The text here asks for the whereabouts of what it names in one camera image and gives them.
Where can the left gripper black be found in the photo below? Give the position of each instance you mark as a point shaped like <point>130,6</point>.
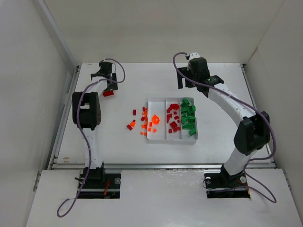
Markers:
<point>111,83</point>

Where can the green lego brick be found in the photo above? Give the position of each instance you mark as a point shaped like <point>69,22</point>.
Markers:
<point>192,132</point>
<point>185,102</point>

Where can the red curved lego piece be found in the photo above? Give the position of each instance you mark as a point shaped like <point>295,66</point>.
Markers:
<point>169,116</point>

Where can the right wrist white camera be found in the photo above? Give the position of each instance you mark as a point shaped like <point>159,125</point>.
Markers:
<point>192,55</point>

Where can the red half-round lego base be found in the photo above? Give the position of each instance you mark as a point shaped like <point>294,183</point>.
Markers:
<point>108,93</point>

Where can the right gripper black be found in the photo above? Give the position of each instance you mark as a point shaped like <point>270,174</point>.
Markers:
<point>183,77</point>

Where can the orange round lego piece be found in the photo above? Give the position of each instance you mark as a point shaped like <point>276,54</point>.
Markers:
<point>155,120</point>

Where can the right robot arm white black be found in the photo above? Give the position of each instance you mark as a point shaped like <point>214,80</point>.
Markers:
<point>252,132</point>

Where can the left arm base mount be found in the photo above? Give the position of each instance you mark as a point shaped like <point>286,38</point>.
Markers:
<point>100,184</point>

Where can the red arch lego in tray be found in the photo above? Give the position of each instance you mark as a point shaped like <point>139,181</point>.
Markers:
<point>173,107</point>

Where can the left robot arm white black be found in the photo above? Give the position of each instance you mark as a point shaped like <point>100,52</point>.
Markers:
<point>86,115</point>

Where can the white three-compartment tray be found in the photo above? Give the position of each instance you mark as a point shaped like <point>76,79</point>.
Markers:
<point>171,132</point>

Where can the green lego brick in tray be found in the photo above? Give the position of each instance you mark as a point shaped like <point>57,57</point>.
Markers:
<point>192,132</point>

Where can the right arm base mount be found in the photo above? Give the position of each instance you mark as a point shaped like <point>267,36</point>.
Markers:
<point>221,186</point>

